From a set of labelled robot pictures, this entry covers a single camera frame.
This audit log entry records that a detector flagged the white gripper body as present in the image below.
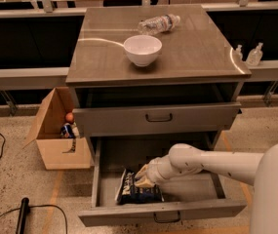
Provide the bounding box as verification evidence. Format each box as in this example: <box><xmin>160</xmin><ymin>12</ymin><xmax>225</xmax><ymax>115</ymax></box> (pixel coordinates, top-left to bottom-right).
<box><xmin>146</xmin><ymin>155</ymin><xmax>178</xmax><ymax>185</ymax></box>

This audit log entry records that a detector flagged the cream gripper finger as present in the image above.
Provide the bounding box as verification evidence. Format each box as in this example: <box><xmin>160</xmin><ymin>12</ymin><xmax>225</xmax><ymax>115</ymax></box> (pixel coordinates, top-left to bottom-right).
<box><xmin>135</xmin><ymin>164</ymin><xmax>148</xmax><ymax>179</ymax></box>
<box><xmin>135</xmin><ymin>177</ymin><xmax>155</xmax><ymax>188</ymax></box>

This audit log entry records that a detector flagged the blue chip bag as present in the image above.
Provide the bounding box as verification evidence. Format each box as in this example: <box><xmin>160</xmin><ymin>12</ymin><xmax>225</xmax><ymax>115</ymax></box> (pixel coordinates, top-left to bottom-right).
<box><xmin>115</xmin><ymin>169</ymin><xmax>164</xmax><ymax>205</ymax></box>

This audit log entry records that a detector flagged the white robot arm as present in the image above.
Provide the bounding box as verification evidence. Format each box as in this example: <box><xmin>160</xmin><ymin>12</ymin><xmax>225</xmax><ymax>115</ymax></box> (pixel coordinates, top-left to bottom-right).
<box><xmin>135</xmin><ymin>143</ymin><xmax>278</xmax><ymax>234</ymax></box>

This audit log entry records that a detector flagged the open grey middle drawer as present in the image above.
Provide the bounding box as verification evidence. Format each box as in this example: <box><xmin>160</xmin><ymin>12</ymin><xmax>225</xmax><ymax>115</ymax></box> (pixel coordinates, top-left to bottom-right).
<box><xmin>79</xmin><ymin>133</ymin><xmax>246</xmax><ymax>227</ymax></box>

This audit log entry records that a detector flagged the closed grey top drawer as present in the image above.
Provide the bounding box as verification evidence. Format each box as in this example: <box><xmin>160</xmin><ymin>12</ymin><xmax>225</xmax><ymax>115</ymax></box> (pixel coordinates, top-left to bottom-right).
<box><xmin>73</xmin><ymin>102</ymin><xmax>240</xmax><ymax>137</ymax></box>

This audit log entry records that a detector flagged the grey drawer cabinet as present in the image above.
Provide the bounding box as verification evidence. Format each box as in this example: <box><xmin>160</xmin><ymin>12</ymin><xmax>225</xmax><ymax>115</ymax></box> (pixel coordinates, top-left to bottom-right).
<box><xmin>65</xmin><ymin>4</ymin><xmax>253</xmax><ymax>168</ymax></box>

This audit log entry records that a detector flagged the orange fruit in box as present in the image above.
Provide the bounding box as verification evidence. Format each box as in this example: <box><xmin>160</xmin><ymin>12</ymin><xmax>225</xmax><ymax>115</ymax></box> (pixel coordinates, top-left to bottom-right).
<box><xmin>65</xmin><ymin>112</ymin><xmax>74</xmax><ymax>124</ymax></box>

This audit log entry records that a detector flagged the cardboard box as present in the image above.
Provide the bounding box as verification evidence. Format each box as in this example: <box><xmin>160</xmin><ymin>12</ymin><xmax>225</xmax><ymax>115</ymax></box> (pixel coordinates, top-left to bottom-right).
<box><xmin>24</xmin><ymin>87</ymin><xmax>93</xmax><ymax>170</ymax></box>

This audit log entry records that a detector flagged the white bowl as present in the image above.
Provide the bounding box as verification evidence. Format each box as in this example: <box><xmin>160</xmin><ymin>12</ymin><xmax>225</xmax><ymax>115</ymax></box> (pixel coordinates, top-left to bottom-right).
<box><xmin>123</xmin><ymin>35</ymin><xmax>162</xmax><ymax>67</ymax></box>

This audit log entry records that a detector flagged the black cylindrical floor device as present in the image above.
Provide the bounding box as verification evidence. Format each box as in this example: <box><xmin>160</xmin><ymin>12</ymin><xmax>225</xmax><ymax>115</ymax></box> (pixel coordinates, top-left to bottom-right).
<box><xmin>16</xmin><ymin>197</ymin><xmax>30</xmax><ymax>234</ymax></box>

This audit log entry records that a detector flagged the small clear sanitizer bottle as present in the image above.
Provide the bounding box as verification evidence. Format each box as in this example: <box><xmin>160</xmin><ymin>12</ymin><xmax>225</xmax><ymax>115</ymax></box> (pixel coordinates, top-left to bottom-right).
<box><xmin>235</xmin><ymin>45</ymin><xmax>243</xmax><ymax>60</ymax></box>

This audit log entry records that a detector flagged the large clear sanitizer bottle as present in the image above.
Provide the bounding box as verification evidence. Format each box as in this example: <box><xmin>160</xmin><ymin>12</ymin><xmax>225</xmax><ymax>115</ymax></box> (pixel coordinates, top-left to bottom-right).
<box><xmin>246</xmin><ymin>42</ymin><xmax>263</xmax><ymax>66</ymax></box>

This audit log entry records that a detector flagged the clear plastic water bottle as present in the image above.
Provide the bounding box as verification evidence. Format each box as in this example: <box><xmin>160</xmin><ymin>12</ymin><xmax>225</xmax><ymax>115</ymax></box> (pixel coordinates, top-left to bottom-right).
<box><xmin>138</xmin><ymin>14</ymin><xmax>180</xmax><ymax>35</ymax></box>

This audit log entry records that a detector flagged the grey metal railing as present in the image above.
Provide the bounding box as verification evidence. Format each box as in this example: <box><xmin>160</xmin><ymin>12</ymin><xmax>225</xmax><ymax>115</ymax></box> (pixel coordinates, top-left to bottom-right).
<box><xmin>0</xmin><ymin>60</ymin><xmax>278</xmax><ymax>91</ymax></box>

